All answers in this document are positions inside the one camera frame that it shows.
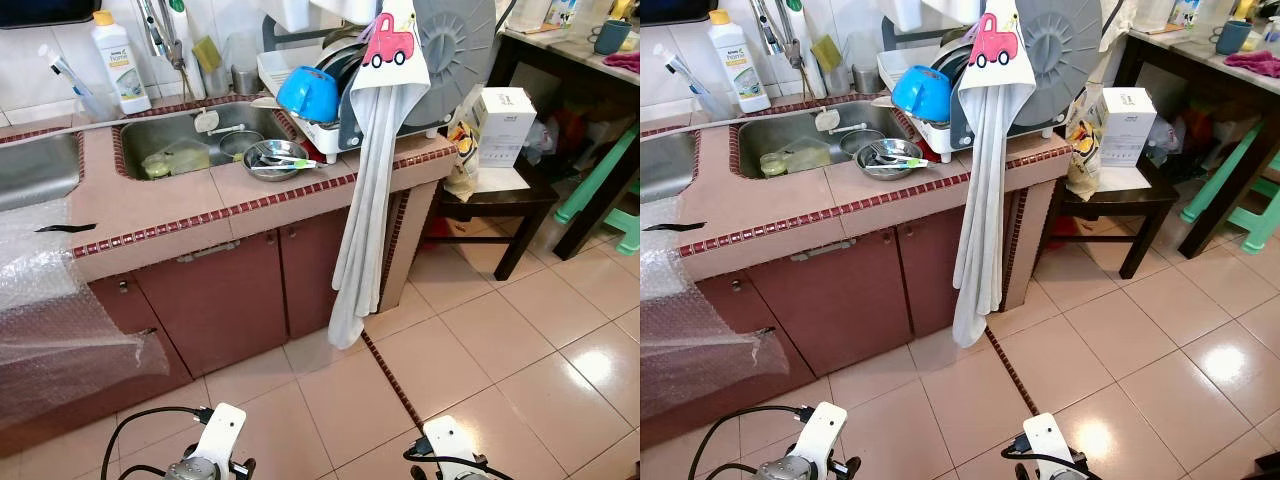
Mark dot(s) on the stainless steel sink basin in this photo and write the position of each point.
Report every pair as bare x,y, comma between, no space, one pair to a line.
665,165
170,125
790,125
35,170

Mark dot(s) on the green plastic stool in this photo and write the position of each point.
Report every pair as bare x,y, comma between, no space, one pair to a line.
598,173
1225,170

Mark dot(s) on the clear bubble wrap sheet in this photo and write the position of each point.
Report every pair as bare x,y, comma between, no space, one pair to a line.
60,300
700,320

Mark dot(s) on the brown cabinet door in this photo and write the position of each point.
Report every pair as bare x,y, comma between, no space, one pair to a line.
840,300
740,300
315,270
130,310
930,270
220,300

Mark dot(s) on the low dark wooden table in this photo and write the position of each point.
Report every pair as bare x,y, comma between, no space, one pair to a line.
520,200
1140,200

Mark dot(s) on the clear plastic bag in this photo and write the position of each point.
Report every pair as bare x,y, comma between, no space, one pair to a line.
1163,135
540,138

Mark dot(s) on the green glass cup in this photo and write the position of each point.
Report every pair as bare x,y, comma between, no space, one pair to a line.
156,166
773,163

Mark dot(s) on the white carton box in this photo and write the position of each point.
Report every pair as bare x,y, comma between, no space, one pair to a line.
503,125
1128,125

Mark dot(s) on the magenta cloth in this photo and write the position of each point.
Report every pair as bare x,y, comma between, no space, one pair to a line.
1250,62
622,62

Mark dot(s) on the clear plastic container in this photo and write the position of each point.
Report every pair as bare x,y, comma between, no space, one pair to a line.
808,153
190,155

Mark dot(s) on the yellow snack bag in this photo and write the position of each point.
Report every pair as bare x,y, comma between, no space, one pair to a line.
1082,150
462,155

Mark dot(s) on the white detergent bottle yellow cap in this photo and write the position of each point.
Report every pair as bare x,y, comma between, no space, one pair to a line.
738,65
122,70

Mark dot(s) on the teal mug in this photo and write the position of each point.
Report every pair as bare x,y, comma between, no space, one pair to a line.
1232,37
610,37

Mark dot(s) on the black framed table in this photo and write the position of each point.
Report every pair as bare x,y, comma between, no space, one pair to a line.
503,62
1127,62

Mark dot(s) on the black hanging tray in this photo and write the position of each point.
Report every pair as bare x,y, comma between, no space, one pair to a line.
45,10
680,8

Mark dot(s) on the white blue carton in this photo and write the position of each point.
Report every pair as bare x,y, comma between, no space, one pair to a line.
562,12
1186,10

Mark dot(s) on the small stainless steel bowl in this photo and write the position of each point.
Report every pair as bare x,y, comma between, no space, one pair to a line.
862,140
240,143

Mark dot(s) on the chrome faucet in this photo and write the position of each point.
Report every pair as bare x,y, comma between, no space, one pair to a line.
775,32
158,35

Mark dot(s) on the grey round lid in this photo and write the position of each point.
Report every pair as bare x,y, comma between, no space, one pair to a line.
1065,50
460,50

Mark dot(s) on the yellow green sponge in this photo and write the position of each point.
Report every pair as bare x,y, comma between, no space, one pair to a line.
826,52
207,53

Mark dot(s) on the white towel with pink car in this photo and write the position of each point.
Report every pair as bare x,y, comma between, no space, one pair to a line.
990,180
375,180

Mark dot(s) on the steel cup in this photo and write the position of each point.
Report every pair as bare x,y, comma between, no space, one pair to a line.
866,78
245,80

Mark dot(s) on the white dish rack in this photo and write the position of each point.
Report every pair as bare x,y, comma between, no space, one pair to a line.
270,65
893,65

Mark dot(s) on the blue plastic bowl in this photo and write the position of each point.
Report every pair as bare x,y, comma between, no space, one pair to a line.
922,92
308,92

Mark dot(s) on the black plate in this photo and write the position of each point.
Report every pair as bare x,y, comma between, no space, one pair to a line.
955,65
345,68

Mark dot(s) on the white plastic container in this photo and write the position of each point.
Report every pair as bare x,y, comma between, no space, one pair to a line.
905,12
290,15

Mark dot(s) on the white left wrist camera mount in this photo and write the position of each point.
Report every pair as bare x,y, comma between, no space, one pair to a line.
218,435
820,435

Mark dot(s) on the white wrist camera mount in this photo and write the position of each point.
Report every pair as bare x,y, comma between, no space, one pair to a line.
450,445
820,435
218,435
1050,440

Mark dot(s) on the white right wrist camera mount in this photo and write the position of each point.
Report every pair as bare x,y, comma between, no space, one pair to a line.
1050,440
450,445

